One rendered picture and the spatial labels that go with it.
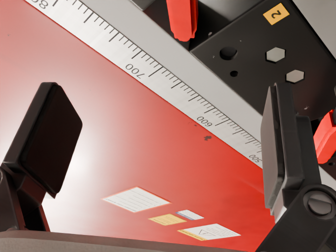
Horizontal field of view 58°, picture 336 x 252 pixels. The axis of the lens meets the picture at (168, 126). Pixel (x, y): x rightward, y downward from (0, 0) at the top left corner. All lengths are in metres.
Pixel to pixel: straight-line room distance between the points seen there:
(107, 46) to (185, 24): 0.10
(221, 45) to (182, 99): 0.08
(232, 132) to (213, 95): 0.07
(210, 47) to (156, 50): 0.05
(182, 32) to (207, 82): 0.10
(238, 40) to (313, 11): 0.06
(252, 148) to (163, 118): 0.12
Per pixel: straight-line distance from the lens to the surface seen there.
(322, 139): 0.31
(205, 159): 0.41
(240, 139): 0.37
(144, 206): 0.61
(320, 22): 0.25
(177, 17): 0.20
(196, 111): 0.33
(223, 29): 0.25
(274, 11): 0.24
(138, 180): 0.50
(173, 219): 0.66
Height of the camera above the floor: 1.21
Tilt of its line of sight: 40 degrees up
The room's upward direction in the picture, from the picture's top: 117 degrees counter-clockwise
